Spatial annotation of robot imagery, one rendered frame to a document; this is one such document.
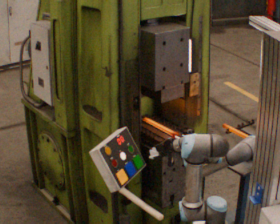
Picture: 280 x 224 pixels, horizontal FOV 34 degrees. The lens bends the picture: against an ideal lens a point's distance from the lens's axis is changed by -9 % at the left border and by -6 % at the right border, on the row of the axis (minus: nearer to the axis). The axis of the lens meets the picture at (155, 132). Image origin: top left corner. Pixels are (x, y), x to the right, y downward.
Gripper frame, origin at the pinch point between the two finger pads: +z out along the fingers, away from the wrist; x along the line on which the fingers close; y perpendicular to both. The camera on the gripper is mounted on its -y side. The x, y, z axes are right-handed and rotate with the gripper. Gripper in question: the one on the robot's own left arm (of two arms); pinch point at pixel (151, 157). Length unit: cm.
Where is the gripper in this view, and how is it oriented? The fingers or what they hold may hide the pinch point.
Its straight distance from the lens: 303.9
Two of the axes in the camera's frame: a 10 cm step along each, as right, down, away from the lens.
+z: -7.8, 2.8, 5.7
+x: -4.4, 3.9, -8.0
